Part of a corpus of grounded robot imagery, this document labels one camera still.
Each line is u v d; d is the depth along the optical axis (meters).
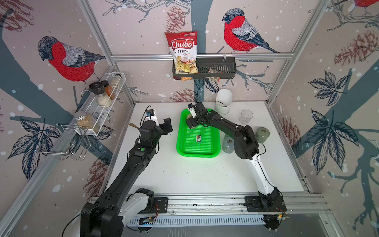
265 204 0.66
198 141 0.98
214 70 1.07
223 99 1.10
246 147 0.61
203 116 0.79
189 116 0.99
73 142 0.67
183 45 0.81
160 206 0.73
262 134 0.92
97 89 0.68
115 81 0.86
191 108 0.92
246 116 1.06
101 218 0.37
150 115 0.65
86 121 0.60
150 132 0.57
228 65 0.95
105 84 0.75
